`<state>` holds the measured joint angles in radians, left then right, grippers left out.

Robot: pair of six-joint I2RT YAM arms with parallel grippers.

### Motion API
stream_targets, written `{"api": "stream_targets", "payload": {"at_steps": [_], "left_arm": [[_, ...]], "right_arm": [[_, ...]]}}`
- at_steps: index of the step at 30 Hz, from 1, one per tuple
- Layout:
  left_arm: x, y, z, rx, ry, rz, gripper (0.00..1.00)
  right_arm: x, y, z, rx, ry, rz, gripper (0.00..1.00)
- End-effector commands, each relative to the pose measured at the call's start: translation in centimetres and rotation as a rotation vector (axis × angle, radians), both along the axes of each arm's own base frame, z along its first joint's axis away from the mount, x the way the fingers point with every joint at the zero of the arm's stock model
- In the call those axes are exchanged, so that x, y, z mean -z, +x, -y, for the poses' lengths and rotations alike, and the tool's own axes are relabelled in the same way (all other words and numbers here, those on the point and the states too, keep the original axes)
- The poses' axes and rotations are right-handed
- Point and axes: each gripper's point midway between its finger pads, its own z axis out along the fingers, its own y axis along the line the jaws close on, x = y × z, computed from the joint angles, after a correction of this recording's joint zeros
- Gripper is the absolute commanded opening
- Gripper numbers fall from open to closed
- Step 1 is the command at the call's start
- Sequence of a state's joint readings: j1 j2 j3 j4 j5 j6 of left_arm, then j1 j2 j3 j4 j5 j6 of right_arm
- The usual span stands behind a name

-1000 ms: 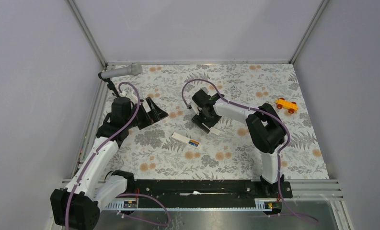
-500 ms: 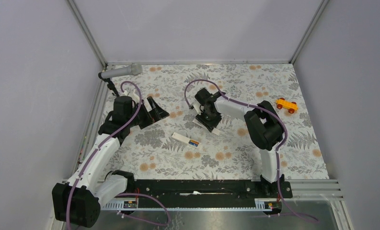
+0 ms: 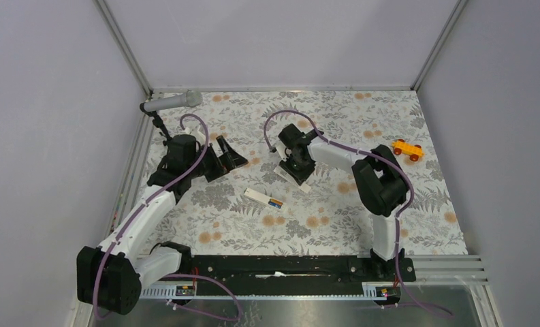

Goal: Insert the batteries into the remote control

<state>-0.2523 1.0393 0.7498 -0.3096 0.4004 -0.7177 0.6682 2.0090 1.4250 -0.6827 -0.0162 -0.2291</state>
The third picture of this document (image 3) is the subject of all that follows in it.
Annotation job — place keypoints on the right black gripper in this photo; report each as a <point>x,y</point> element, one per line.
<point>299,177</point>

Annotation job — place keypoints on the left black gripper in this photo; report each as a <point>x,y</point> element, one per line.
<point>220,167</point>

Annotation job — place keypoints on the white remote control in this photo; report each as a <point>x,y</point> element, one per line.
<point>261,198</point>

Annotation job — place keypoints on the orange battery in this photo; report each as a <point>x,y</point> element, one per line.
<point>275,201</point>

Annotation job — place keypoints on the blue battery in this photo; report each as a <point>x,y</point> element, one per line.
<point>276,204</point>

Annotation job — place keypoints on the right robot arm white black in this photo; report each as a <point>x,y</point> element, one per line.
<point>379,179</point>

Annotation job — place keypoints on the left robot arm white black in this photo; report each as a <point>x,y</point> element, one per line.
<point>112,276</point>

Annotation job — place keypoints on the floral patterned table mat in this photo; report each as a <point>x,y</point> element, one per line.
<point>218,219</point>

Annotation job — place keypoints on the grey microphone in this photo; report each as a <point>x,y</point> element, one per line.
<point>188,99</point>

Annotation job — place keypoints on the yellow toy car red wheels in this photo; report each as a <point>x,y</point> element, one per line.
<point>413,152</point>

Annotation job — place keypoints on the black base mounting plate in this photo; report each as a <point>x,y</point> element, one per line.
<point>306,275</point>

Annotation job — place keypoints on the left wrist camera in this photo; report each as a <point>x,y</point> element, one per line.
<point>197,132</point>

